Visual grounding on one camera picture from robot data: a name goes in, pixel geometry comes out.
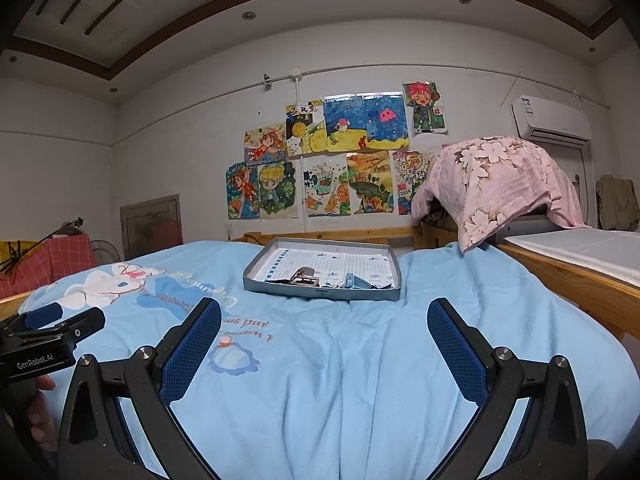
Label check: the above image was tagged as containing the black rod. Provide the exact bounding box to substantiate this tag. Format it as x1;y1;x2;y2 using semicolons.
0;217;84;276

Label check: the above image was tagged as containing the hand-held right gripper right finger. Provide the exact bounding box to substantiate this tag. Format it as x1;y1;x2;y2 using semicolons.
426;297;589;480

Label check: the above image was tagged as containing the group of colourful wall drawings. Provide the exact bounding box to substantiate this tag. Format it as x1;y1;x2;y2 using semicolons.
225;80;448;221

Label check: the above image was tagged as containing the green hanging garment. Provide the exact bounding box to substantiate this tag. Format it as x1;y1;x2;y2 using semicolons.
596;174;640;233

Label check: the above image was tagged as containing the wooden bed headboard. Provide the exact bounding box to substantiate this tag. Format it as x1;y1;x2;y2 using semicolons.
242;225;432;252

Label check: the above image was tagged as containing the dark grey cloth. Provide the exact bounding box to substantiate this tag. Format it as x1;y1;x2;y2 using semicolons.
424;199;458;227

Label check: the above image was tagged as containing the light blue printed blanket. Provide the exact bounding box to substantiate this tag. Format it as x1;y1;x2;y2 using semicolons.
20;240;640;480

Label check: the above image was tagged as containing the yellow object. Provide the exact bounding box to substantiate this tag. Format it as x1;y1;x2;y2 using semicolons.
0;240;40;274

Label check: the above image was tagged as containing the white wall conduit pipe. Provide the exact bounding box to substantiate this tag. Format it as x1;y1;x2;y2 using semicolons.
260;62;612;111

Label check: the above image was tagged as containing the red checkered cloth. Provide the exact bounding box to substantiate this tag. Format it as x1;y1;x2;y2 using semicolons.
0;232;97;301

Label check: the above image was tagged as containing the pink floral quilt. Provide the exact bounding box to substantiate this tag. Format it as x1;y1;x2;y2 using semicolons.
411;136;588;254

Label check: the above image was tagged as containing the person's left hand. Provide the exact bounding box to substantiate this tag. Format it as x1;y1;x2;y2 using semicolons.
25;375;57;444

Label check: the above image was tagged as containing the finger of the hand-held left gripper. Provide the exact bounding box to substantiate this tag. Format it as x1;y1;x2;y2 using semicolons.
54;307;107;350
24;302;64;331

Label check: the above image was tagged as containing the white mattress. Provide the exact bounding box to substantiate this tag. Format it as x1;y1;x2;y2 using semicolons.
501;226;640;287

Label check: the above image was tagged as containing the electric fan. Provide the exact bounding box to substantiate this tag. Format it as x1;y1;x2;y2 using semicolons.
90;239;119;264

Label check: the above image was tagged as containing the white air conditioner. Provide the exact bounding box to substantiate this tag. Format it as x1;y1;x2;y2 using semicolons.
511;95;593;148

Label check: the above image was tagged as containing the grey wall hatch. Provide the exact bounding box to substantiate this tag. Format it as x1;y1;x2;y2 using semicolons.
120;194;182;261

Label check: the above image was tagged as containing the grey box lid tray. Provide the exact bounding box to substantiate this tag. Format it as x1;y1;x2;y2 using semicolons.
243;237;402;302

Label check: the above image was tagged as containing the wooden side bed frame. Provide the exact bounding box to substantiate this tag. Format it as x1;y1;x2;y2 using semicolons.
495;240;640;342

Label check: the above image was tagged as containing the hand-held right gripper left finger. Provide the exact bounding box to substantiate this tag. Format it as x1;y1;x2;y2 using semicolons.
56;297;224;480

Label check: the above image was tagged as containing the beige hair clip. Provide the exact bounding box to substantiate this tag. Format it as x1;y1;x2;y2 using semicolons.
290;267;321;289

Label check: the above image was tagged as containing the white gridded paper liner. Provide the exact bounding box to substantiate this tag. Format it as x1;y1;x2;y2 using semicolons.
261;246;392;287

